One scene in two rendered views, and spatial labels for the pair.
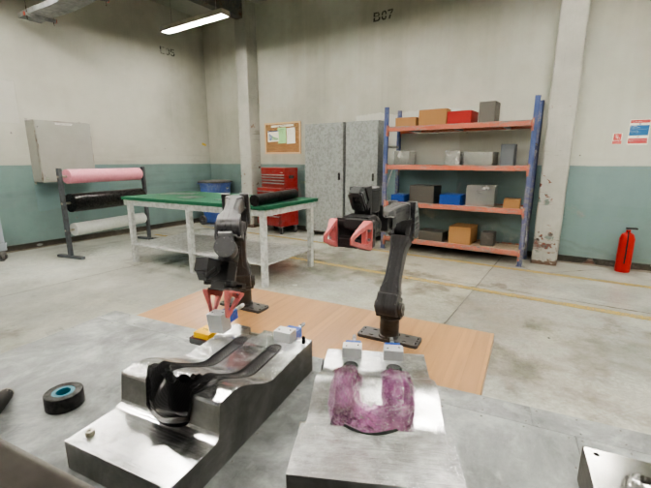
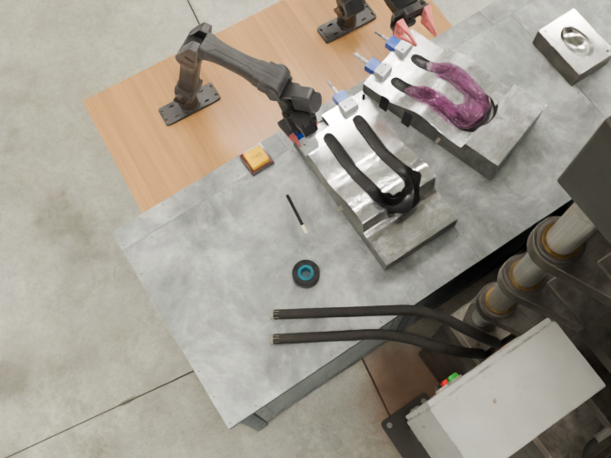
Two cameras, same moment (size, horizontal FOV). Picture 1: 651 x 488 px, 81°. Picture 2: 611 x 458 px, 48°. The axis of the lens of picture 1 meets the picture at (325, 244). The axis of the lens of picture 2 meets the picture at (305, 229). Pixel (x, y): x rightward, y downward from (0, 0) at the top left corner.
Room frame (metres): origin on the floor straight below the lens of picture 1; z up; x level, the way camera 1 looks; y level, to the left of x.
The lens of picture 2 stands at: (0.47, 1.04, 2.80)
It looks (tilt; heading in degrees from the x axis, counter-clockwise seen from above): 71 degrees down; 307
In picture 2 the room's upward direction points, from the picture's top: 6 degrees counter-clockwise
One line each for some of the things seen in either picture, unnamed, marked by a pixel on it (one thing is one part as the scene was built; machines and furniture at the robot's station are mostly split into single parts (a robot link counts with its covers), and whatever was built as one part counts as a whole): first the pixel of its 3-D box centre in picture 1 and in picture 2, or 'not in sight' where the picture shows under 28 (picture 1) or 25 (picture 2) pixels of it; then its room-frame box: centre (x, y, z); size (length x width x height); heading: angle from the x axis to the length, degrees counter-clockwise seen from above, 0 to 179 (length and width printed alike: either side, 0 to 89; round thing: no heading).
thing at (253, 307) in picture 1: (243, 296); (187, 98); (1.44, 0.32, 0.84); 0.20 x 0.07 x 0.08; 62
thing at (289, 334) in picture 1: (294, 331); (339, 96); (1.01, 0.09, 0.89); 0.13 x 0.05 x 0.05; 155
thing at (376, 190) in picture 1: (374, 208); not in sight; (1.00, -0.13, 1.24); 0.12 x 0.09 x 0.12; 152
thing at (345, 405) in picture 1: (371, 388); (451, 92); (0.72, -0.10, 0.90); 0.26 x 0.18 x 0.08; 172
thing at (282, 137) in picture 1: (282, 137); not in sight; (7.80, 0.85, 1.80); 0.90 x 0.03 x 0.60; 57
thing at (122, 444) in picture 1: (211, 383); (374, 175); (0.79, 0.26, 0.87); 0.50 x 0.26 x 0.14; 155
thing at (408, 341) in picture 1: (389, 326); (346, 16); (1.16, -0.21, 0.84); 0.20 x 0.07 x 0.08; 62
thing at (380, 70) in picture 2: (353, 346); (371, 64); (0.99, -0.08, 0.86); 0.13 x 0.05 x 0.05; 172
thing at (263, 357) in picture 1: (218, 361); (375, 164); (0.80, 0.24, 0.92); 0.35 x 0.16 x 0.09; 155
